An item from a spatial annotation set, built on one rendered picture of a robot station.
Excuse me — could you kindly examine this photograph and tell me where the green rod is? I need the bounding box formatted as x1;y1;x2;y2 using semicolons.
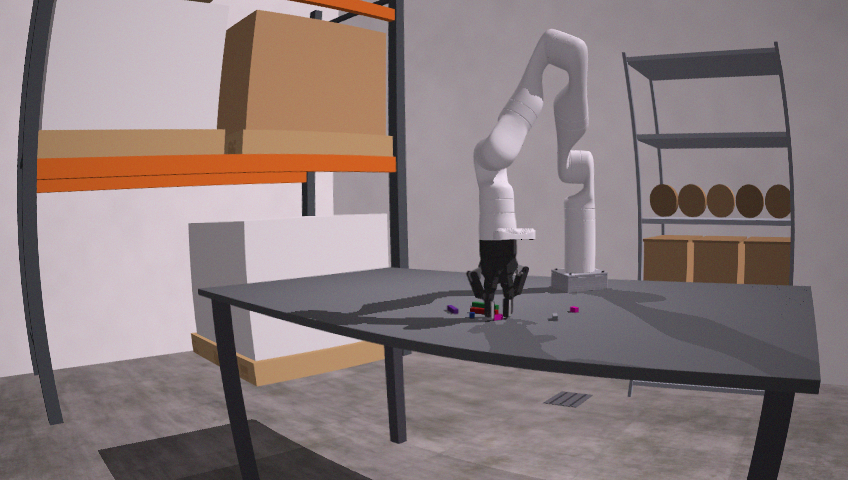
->
472;302;499;310

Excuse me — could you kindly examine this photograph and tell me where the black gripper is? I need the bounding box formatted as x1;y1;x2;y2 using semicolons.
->
466;239;529;320

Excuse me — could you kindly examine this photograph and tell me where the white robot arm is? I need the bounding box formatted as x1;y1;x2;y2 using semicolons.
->
474;29;595;273

